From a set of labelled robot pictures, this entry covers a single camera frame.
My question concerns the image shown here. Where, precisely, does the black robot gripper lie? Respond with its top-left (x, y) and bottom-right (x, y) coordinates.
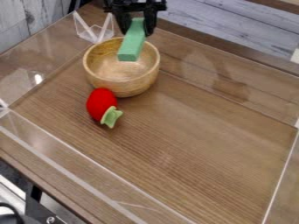
top-left (103, 0), bottom-right (167, 36)

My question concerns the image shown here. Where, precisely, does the green rectangular block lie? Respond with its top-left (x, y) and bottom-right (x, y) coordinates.
top-left (116, 17), bottom-right (145, 61)

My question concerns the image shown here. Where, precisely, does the brown wooden bowl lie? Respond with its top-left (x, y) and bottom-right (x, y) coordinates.
top-left (81, 37), bottom-right (161, 98)

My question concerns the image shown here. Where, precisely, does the red plush strawberry toy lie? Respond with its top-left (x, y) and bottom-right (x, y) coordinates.
top-left (87, 87), bottom-right (123, 129)

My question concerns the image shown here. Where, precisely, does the clear acrylic corner bracket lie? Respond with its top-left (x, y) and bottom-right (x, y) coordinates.
top-left (72, 11), bottom-right (115, 44)

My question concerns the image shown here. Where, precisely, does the black table frame clamp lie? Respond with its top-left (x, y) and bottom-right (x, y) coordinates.
top-left (0, 184), bottom-right (68, 224)

